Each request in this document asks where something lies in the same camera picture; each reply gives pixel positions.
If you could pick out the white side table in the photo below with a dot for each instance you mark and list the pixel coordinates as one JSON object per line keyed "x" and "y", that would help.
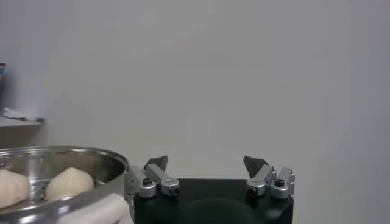
{"x": 18, "y": 134}

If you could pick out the crumpled white tissue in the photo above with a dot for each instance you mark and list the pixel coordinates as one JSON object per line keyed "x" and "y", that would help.
{"x": 12, "y": 113}

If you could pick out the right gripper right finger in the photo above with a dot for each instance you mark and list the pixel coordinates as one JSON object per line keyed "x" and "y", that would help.
{"x": 263, "y": 179}

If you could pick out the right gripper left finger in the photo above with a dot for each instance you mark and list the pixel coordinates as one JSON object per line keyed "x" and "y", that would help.
{"x": 158, "y": 179}

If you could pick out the white steamed baozi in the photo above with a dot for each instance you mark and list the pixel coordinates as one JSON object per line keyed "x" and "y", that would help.
{"x": 70, "y": 184}
{"x": 10, "y": 188}

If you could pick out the perforated steel steamer basket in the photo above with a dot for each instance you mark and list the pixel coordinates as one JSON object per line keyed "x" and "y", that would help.
{"x": 106, "y": 173}

